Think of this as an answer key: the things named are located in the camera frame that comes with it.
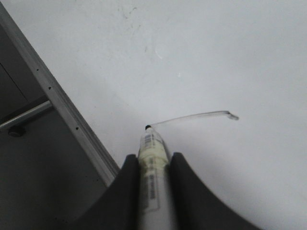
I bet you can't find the aluminium whiteboard frame rail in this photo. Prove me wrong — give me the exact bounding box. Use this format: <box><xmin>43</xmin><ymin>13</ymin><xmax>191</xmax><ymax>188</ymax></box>
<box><xmin>0</xmin><ymin>4</ymin><xmax>119</xmax><ymax>187</ymax></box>

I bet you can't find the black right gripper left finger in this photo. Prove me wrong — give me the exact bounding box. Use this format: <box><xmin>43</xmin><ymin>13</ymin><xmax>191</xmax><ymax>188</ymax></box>
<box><xmin>67</xmin><ymin>154</ymin><xmax>140</xmax><ymax>230</ymax></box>

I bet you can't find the white whiteboard marker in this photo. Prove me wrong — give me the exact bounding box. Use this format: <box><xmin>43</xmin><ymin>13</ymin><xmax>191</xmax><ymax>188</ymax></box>
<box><xmin>138</xmin><ymin>125</ymin><xmax>178</xmax><ymax>230</ymax></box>

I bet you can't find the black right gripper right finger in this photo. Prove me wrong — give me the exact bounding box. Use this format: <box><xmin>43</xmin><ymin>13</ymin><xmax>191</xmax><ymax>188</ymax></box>
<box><xmin>169</xmin><ymin>152</ymin><xmax>258</xmax><ymax>230</ymax></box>

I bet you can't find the metal leg bar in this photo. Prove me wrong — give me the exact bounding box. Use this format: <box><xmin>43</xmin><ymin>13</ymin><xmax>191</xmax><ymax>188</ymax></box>
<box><xmin>0</xmin><ymin>100</ymin><xmax>53</xmax><ymax>132</ymax></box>

